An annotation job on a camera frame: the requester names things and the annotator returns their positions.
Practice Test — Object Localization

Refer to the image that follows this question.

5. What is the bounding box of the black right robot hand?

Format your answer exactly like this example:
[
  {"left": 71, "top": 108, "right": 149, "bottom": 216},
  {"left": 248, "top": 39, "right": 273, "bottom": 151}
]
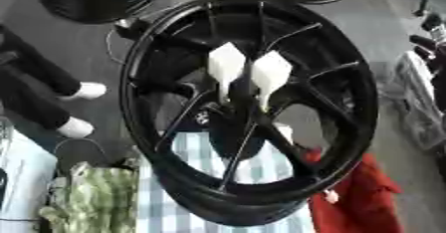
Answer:
[{"left": 407, "top": 11, "right": 446, "bottom": 62}]

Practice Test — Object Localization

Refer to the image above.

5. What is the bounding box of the black spoked wheel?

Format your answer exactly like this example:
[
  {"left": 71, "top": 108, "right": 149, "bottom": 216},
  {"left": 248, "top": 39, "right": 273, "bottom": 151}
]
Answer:
[{"left": 112, "top": 0, "right": 380, "bottom": 228}]

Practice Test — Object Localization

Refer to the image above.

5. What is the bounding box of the white pin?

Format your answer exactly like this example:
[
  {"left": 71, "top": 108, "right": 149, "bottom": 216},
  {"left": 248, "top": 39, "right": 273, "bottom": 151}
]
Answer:
[
  {"left": 249, "top": 50, "right": 295, "bottom": 114},
  {"left": 205, "top": 41, "right": 248, "bottom": 104}
]

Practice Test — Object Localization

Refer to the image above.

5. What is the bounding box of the red cloth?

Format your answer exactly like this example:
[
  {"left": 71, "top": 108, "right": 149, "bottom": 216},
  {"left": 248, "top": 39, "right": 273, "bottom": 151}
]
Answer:
[{"left": 301, "top": 146, "right": 406, "bottom": 233}]

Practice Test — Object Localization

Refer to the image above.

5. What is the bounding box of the green patterned bag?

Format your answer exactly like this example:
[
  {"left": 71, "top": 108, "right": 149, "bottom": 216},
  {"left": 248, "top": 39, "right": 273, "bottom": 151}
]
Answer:
[{"left": 36, "top": 156, "right": 141, "bottom": 233}]

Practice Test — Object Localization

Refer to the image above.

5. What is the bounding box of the person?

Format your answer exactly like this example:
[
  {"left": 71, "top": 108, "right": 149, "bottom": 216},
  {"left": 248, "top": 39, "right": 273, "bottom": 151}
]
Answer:
[{"left": 0, "top": 24, "right": 111, "bottom": 139}]

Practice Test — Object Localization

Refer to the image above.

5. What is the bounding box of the white bag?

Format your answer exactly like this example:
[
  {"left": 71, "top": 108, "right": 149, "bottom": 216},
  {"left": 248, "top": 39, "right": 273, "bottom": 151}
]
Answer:
[{"left": 0, "top": 123, "right": 60, "bottom": 233}]

